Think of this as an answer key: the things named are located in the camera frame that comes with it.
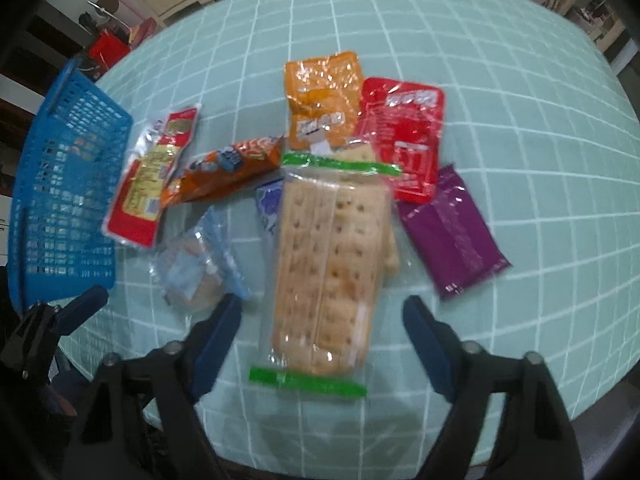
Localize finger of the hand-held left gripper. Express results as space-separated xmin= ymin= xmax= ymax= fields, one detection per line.
xmin=52 ymin=285 xmax=110 ymax=336

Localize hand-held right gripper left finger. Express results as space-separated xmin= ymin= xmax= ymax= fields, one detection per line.
xmin=62 ymin=292 xmax=243 ymax=480

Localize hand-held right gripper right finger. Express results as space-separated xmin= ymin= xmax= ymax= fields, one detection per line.
xmin=402 ymin=295 xmax=586 ymax=480

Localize clear bun packet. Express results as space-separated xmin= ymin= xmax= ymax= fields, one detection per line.
xmin=150 ymin=205 xmax=251 ymax=313

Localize purple snack packet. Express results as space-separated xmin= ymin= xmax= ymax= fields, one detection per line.
xmin=397 ymin=162 xmax=512 ymax=302

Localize blue plastic basket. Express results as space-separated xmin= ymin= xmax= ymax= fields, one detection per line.
xmin=7 ymin=57 xmax=135 ymax=313

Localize cracker packet green ends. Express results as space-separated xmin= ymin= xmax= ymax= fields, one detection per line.
xmin=248 ymin=142 xmax=406 ymax=401

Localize red and yellow snack packet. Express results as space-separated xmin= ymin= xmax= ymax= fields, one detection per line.
xmin=101 ymin=104 xmax=203 ymax=250

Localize blue and white snack packet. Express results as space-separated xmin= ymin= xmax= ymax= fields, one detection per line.
xmin=254 ymin=178 xmax=286 ymax=238

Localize orange snack packet blue print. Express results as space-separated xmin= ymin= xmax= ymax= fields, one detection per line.
xmin=160 ymin=132 xmax=287 ymax=208

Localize plain orange snack packet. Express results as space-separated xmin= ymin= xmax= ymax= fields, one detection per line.
xmin=282 ymin=50 xmax=363 ymax=153

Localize red bag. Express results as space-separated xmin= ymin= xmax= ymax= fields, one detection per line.
xmin=87 ymin=30 xmax=132 ymax=73

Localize green checked tablecloth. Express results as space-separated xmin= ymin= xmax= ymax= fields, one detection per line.
xmin=57 ymin=0 xmax=640 ymax=466

